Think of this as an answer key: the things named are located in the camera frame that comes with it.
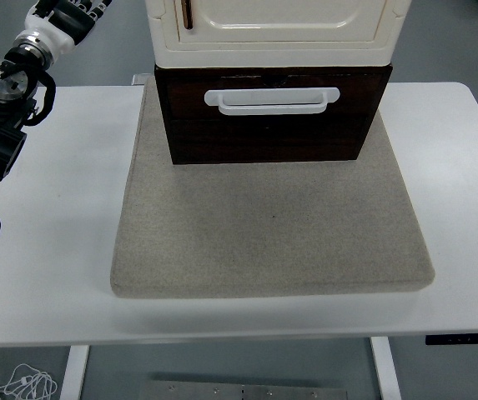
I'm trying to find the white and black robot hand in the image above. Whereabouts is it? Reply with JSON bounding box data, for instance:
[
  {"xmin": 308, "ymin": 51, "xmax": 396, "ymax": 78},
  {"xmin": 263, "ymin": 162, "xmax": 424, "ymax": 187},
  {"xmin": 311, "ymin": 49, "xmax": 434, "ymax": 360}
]
[{"xmin": 23, "ymin": 0, "xmax": 113, "ymax": 55}]

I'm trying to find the white drawer handle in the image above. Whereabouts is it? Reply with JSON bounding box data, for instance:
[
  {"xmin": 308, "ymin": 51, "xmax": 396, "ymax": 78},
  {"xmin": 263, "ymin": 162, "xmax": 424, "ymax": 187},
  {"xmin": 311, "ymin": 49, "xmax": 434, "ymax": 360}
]
[{"xmin": 204, "ymin": 87, "xmax": 341, "ymax": 117}]

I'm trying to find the dark wooden drawer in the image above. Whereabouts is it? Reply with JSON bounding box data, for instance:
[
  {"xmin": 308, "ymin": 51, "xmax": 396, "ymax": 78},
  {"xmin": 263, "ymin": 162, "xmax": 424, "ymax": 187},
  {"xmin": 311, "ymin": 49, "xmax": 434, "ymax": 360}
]
[{"xmin": 164, "ymin": 73, "xmax": 385, "ymax": 122}]

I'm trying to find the cream plastic cabinet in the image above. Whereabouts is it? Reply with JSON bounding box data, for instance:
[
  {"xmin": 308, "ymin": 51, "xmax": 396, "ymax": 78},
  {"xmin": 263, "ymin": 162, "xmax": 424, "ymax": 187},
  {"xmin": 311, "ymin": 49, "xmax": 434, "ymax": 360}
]
[{"xmin": 145, "ymin": 0, "xmax": 410, "ymax": 70}]

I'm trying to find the dark wooden drawer casing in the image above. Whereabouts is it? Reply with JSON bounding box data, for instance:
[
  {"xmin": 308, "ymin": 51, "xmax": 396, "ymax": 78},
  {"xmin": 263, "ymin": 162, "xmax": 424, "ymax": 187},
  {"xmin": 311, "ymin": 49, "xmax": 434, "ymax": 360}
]
[{"xmin": 153, "ymin": 63, "xmax": 394, "ymax": 166}]

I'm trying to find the grey fabric mat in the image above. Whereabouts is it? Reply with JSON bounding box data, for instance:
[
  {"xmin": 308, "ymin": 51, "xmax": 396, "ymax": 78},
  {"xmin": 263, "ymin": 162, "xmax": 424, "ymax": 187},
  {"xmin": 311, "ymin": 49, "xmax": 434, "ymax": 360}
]
[{"xmin": 109, "ymin": 77, "xmax": 436, "ymax": 300}]

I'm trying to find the white table leg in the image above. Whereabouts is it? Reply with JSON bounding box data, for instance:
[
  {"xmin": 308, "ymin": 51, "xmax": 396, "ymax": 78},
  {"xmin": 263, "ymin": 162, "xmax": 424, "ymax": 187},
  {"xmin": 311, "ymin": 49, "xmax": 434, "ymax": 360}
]
[
  {"xmin": 59, "ymin": 345, "xmax": 92, "ymax": 400},
  {"xmin": 370, "ymin": 336, "xmax": 402, "ymax": 400}
]

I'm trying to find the black table control panel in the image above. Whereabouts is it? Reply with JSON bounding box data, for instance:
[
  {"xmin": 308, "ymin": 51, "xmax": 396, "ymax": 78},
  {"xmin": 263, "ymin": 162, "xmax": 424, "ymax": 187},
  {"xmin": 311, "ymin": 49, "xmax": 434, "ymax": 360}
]
[{"xmin": 425, "ymin": 332, "xmax": 478, "ymax": 346}]

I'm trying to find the brown cabinet door handle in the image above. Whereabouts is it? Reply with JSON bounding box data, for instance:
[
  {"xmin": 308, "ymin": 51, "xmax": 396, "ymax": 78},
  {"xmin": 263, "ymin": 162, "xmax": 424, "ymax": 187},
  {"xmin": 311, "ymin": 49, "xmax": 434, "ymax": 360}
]
[{"xmin": 179, "ymin": 0, "xmax": 194, "ymax": 31}]

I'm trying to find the white cable bundle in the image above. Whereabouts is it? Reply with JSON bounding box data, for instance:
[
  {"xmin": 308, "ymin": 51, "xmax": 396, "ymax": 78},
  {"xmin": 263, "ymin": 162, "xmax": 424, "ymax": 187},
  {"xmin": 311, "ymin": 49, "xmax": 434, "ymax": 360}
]
[{"xmin": 0, "ymin": 362, "xmax": 59, "ymax": 400}]

